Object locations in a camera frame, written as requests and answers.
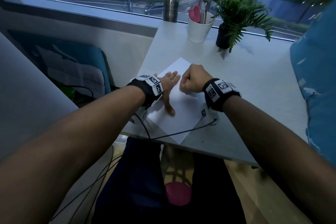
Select person's right hand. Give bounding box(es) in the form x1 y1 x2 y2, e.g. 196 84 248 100
179 64 214 95

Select person's left hand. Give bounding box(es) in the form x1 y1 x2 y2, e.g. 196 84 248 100
153 71 182 116

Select white paper sheet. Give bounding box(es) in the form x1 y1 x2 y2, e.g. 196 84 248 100
146 57 210 146

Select person's left forearm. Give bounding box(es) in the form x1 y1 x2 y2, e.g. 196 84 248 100
0 85 146 224

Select person's right forearm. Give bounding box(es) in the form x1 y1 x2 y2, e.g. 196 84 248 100
223 96 336 224

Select grey printed paper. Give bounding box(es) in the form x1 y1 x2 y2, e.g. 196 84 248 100
35 45 105 98

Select person's dark trousers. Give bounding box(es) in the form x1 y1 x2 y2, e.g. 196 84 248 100
90 137 247 224

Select white cup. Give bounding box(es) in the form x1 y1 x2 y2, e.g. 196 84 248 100
188 11 216 44

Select green potted fern black pot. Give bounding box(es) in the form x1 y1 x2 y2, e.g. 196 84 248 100
209 0 275 53

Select pink scissors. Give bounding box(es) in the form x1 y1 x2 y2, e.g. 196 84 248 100
188 3 201 23

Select steel water bottle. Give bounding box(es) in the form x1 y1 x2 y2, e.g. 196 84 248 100
163 0 180 23

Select teal chair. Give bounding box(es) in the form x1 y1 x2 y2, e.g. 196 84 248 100
8 31 115 96

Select pink slipper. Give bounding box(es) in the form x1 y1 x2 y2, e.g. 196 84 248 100
164 182 193 207

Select blue patterned cushion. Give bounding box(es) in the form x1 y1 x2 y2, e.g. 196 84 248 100
290 0 336 167

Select black left wrist camera band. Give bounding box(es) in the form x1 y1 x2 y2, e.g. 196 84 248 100
127 75 164 122

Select black wrist camera band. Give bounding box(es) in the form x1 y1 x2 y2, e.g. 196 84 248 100
201 78 242 126
127 75 164 122

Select black right wrist camera band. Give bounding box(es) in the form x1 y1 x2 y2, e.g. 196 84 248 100
201 78 242 126

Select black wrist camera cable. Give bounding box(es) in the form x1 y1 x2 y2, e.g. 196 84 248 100
134 112 218 142

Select black floor cable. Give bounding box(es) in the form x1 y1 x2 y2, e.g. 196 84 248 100
50 153 124 224

